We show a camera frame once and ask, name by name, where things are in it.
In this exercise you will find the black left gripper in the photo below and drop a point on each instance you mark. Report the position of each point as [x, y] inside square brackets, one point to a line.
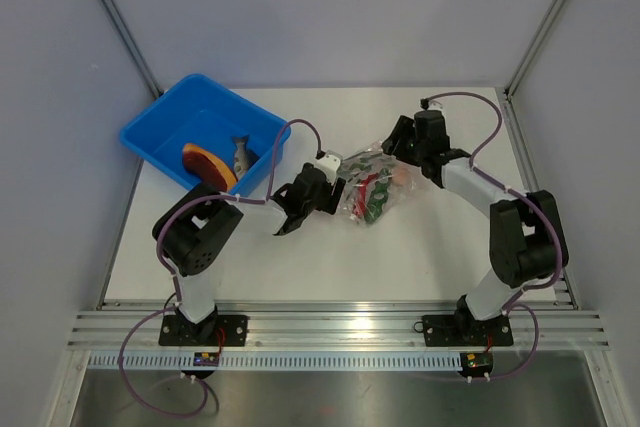
[332, 193]

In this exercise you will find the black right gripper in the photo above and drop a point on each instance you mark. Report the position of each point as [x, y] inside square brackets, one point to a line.
[404, 128]

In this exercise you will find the clear zip top bag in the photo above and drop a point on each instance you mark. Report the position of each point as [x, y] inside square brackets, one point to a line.
[372, 160]

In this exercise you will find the grey fake fish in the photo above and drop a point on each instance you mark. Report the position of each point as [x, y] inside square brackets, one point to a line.
[244, 158]

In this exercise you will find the orange red fake papaya slice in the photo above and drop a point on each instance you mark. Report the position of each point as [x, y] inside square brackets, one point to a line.
[209, 168]

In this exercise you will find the red fake pepper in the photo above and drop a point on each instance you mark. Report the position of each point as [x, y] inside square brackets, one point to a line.
[359, 206]

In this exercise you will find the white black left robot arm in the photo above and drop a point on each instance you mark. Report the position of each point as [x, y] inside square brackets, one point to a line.
[192, 234]

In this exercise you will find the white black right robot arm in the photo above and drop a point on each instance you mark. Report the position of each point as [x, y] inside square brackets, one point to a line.
[527, 250]

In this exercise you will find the peach fake radish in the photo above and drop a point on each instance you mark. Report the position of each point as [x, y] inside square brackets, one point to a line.
[401, 178]

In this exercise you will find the green fake cucumber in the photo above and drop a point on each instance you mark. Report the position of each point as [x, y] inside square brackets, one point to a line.
[378, 195]

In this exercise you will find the blue plastic bin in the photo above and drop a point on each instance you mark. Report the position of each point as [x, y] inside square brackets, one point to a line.
[200, 111]

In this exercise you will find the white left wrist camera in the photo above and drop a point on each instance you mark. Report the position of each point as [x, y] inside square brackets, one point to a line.
[329, 164]

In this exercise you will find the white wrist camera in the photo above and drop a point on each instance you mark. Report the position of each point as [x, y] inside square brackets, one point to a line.
[431, 104]
[329, 164]

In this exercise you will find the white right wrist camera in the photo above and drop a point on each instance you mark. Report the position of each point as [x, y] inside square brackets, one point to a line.
[431, 104]

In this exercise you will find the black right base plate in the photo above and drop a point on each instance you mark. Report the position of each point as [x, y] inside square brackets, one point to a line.
[446, 330]

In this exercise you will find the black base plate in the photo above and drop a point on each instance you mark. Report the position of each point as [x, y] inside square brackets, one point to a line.
[221, 329]
[446, 330]

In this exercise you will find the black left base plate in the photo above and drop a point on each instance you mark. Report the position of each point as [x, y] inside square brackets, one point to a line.
[221, 329]

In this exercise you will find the aluminium frame post left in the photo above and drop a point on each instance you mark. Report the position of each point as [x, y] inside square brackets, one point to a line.
[131, 47]

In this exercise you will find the aluminium frame post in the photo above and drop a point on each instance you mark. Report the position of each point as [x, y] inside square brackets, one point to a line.
[534, 47]
[131, 47]

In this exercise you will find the aluminium mounting rail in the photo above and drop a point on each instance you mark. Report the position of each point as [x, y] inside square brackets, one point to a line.
[337, 326]

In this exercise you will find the aluminium frame post right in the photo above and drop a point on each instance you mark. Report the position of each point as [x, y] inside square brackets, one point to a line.
[534, 47]

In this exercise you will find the slotted white cable duct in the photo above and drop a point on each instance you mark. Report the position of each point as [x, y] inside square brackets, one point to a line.
[280, 361]

